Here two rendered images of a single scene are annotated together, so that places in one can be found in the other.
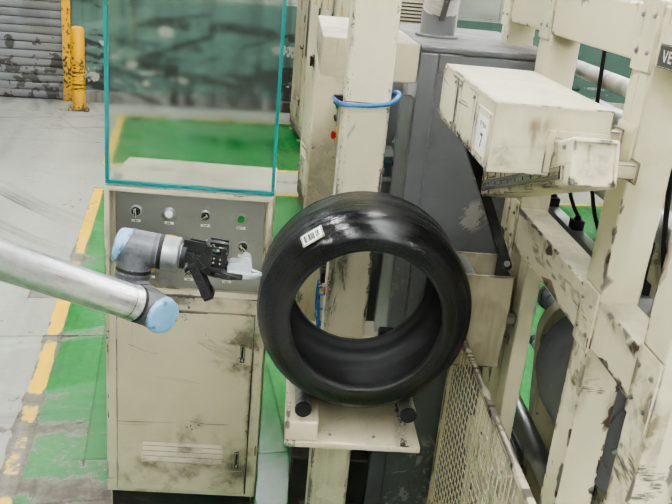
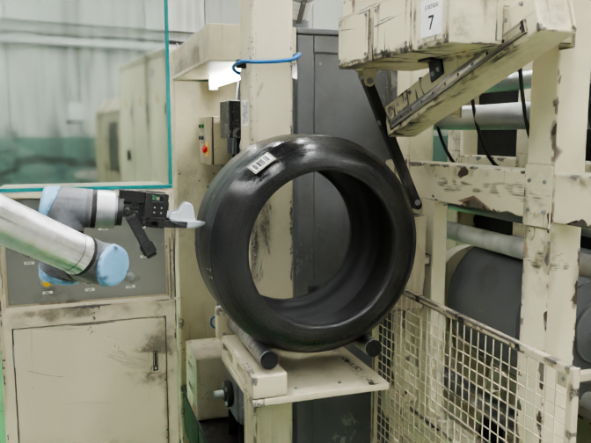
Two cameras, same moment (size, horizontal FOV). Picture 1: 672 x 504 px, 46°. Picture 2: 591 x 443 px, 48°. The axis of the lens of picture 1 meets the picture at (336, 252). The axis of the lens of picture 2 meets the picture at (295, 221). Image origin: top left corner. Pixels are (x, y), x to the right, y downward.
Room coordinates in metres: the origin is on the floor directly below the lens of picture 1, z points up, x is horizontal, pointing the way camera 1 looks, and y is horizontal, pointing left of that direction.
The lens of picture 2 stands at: (0.31, 0.37, 1.45)
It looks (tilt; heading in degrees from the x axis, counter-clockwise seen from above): 8 degrees down; 345
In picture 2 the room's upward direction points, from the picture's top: straight up
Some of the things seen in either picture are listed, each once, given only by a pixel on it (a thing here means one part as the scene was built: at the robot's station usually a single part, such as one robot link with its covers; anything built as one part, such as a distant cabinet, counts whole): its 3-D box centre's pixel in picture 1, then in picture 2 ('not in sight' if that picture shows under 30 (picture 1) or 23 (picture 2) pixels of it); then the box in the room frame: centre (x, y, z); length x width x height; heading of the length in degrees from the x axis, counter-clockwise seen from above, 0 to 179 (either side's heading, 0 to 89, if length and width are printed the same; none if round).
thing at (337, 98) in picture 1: (365, 98); (266, 62); (2.25, -0.04, 1.66); 0.19 x 0.19 x 0.06; 4
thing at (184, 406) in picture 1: (190, 339); (91, 364); (2.67, 0.51, 0.63); 0.56 x 0.41 x 1.27; 94
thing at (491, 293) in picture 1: (475, 308); (389, 257); (2.25, -0.44, 1.05); 0.20 x 0.15 x 0.30; 4
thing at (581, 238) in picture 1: (574, 240); not in sight; (2.24, -0.70, 1.30); 0.83 x 0.13 x 0.08; 4
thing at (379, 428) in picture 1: (348, 410); (300, 369); (2.00, -0.08, 0.80); 0.37 x 0.36 x 0.02; 94
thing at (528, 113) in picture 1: (511, 114); (426, 31); (1.90, -0.39, 1.71); 0.61 x 0.25 x 0.15; 4
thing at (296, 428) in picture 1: (301, 396); (251, 362); (1.99, 0.06, 0.84); 0.36 x 0.09 x 0.06; 4
